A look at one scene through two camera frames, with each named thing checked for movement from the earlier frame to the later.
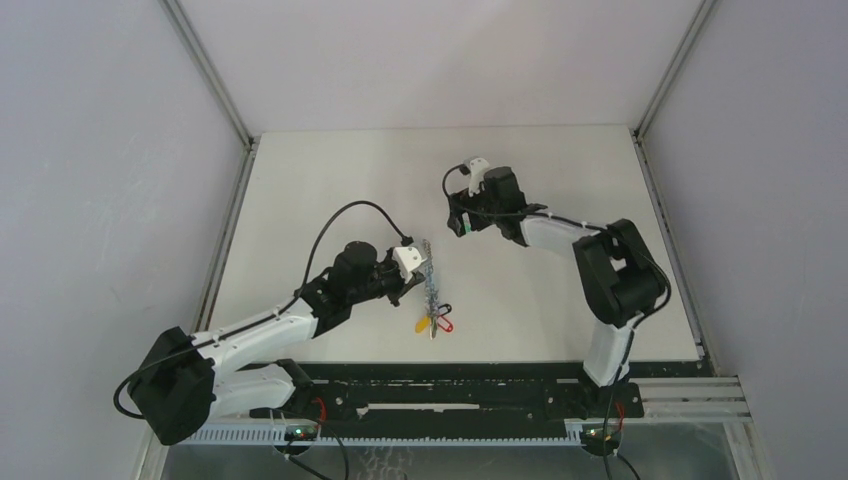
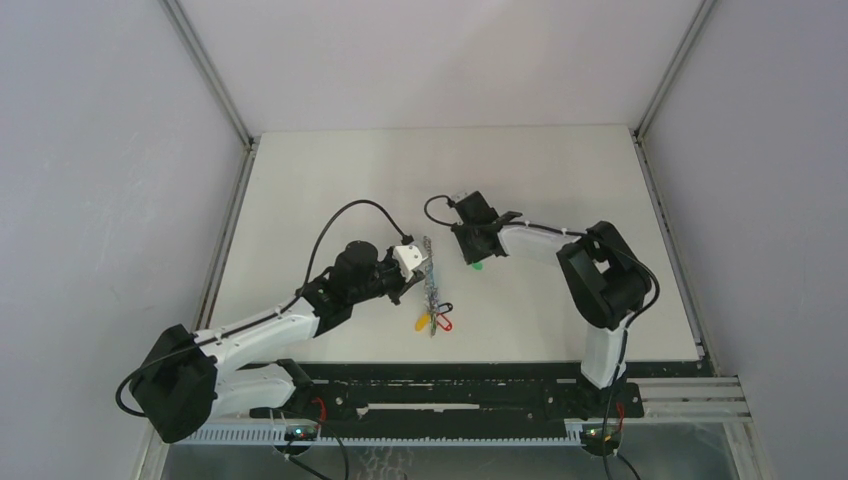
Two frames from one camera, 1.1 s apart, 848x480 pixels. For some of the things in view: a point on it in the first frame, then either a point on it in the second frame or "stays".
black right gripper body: (480, 202) → (470, 249)
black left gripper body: (384, 281) stays
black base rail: (436, 392) stays
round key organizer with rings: (430, 283) stays
